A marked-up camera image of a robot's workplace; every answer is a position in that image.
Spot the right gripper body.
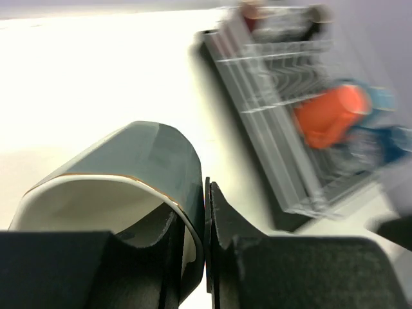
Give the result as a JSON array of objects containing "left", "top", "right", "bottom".
[{"left": 366, "top": 212, "right": 411, "bottom": 251}]

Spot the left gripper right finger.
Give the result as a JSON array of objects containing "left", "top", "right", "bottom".
[{"left": 204, "top": 180, "right": 409, "bottom": 308}]

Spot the black mug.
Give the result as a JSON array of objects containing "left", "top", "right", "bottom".
[{"left": 304, "top": 4, "right": 333, "bottom": 38}]

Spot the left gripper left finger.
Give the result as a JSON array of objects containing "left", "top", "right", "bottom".
[{"left": 1, "top": 212, "right": 184, "bottom": 308}]

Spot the white wire dish rack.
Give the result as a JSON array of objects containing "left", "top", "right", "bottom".
[{"left": 203, "top": 1, "right": 394, "bottom": 218}]

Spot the dark blue mug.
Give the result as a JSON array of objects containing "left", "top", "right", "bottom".
[{"left": 350, "top": 126, "right": 411, "bottom": 169}]

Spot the grey-blue mug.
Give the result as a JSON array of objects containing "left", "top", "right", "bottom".
[{"left": 9, "top": 121, "right": 205, "bottom": 300}]

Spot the light blue square mug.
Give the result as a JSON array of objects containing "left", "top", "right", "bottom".
[{"left": 336, "top": 78, "right": 395, "bottom": 127}]

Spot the black drip tray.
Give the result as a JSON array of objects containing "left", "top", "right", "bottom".
[{"left": 200, "top": 30, "right": 381, "bottom": 232}]

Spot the orange mug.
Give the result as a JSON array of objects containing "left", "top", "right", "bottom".
[{"left": 294, "top": 84, "right": 371, "bottom": 149}]

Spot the brown mug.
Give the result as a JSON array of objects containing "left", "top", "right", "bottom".
[{"left": 240, "top": 0, "right": 265, "bottom": 33}]

